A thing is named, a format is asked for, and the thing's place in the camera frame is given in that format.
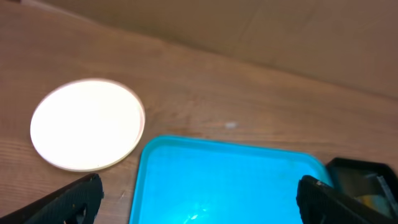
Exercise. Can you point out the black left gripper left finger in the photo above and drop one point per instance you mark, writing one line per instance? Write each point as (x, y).
(77, 202)

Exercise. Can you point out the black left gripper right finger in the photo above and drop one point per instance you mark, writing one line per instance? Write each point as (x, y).
(321, 204)

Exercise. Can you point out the pink rimmed white plate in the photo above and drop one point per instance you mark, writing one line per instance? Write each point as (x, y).
(87, 125)

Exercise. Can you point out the green yellow sponge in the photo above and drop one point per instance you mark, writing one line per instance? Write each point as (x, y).
(375, 202)

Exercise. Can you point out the black water tray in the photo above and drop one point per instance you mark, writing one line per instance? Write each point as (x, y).
(357, 178)

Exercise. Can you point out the blue plastic tray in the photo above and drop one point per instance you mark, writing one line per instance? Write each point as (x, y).
(187, 180)

